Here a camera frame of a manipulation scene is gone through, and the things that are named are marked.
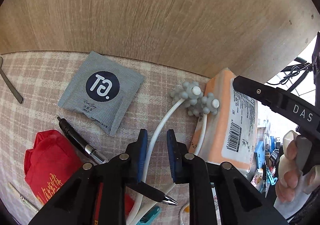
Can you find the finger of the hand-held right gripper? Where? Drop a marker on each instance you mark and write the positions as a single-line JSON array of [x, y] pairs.
[[260, 95]]

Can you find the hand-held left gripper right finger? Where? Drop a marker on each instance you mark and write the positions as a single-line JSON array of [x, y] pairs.
[[172, 155]]

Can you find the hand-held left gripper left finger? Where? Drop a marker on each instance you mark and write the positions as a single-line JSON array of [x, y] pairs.
[[142, 155]]

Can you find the white massager with grey balls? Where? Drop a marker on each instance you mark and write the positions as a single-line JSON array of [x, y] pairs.
[[162, 125]]

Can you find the orange tissue pack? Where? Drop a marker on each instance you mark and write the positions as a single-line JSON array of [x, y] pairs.
[[225, 120]]

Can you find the person's right hand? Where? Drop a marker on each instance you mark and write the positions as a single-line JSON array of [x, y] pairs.
[[287, 180]]

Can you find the teal clothes clip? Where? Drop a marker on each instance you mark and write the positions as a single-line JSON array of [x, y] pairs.
[[268, 180], [150, 215]]

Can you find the black tripod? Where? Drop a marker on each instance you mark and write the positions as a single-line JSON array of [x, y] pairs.
[[316, 50]]

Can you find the black ballpoint pen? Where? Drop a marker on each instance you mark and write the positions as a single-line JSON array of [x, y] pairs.
[[75, 137]]

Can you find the grey square sachet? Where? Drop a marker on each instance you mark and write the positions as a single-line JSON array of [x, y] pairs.
[[102, 90]]

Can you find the red fabric pouch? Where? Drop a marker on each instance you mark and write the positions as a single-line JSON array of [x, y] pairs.
[[52, 162]]

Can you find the large plywood board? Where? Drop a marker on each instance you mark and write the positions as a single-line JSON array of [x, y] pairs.
[[150, 15]]

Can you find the grey metal strip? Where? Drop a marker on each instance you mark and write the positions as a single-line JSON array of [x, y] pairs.
[[11, 85]]

